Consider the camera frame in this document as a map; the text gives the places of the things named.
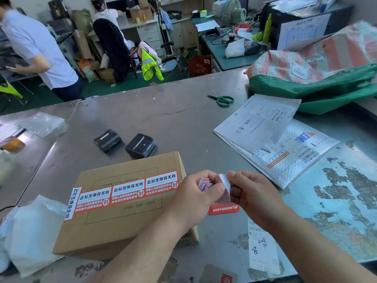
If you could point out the clear plastic bag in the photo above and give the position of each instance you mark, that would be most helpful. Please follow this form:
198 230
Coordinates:
41 123

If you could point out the white plastic bag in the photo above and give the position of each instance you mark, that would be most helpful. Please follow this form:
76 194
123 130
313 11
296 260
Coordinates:
32 232

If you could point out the small red sticker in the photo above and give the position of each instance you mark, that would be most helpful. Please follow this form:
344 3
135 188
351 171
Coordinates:
226 278

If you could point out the brown tape roll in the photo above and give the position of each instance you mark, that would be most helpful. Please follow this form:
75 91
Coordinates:
11 144

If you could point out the black office chair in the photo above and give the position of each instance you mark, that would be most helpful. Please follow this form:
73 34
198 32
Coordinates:
173 64

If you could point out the open cardboard box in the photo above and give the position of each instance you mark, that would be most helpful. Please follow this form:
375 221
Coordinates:
142 14

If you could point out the pink cloth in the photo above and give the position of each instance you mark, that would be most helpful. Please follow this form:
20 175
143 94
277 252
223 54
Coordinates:
147 47

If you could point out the blue plastic bag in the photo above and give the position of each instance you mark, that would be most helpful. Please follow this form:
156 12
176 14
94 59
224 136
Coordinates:
167 19

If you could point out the red striped green woven sack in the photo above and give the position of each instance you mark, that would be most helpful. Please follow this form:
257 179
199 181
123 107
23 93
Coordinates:
318 76

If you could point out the translucent label backing sheet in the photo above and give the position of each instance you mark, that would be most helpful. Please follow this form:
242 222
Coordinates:
284 114

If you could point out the red tray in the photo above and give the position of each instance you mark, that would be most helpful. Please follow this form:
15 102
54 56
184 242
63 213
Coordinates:
243 27

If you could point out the red white seal sticker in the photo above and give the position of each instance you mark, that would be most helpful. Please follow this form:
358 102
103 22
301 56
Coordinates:
225 181

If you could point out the white paper slip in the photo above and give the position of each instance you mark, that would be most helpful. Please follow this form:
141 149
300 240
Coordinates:
263 247

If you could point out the person's left forearm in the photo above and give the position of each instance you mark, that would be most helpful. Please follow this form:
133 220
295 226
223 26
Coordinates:
147 253

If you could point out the person's right thumb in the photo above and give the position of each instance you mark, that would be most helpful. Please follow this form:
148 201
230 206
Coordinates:
235 195

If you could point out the green desk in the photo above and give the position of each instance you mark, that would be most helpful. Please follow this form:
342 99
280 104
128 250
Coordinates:
223 60

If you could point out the yellow green bottle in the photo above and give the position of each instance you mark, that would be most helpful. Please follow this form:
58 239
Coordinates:
267 27

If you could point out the silver bubble mailer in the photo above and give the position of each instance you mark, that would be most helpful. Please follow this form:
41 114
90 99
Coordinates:
306 150

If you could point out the white paper sign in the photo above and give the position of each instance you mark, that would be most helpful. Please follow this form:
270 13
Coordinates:
303 32

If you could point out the person's right hand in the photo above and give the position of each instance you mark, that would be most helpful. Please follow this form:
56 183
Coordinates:
259 200

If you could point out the white drawer cabinet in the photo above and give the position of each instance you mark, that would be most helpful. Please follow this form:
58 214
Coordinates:
149 36

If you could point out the black portable printer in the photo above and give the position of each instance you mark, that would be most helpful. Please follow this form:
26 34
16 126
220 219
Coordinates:
140 145
107 140

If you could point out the black jacket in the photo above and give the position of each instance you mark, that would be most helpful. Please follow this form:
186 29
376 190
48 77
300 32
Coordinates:
113 50

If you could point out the person's right forearm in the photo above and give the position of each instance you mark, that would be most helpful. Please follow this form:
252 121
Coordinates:
312 250

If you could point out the white document envelope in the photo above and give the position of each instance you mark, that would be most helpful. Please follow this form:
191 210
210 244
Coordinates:
235 126

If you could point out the long red white seal strip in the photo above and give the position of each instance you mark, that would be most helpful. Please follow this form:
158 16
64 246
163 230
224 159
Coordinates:
129 189

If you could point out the red plastic crate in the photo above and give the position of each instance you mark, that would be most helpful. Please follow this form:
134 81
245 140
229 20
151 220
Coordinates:
199 66

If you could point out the brown cardboard box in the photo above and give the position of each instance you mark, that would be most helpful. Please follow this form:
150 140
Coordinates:
117 232

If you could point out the person's left hand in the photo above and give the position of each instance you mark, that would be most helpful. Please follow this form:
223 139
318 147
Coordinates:
190 203

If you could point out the yellow reflective vest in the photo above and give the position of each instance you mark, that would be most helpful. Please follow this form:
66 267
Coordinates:
148 66
8 89

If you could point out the white crumpled bag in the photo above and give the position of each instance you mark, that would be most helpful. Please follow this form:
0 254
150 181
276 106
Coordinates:
234 49

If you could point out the person's left thumb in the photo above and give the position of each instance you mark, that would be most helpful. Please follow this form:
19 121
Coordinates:
213 193

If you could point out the white desk fan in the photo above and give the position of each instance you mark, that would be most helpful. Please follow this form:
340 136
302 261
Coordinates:
231 10

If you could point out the pink backing paper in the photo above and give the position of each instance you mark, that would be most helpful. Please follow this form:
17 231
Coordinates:
204 184

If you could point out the black cabinet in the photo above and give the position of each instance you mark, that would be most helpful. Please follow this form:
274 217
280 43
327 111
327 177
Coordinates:
341 20

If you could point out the small cardboard box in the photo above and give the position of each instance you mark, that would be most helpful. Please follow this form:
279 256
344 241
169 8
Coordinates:
106 74

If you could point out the orange printed bag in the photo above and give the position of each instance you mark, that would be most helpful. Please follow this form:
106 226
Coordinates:
87 70

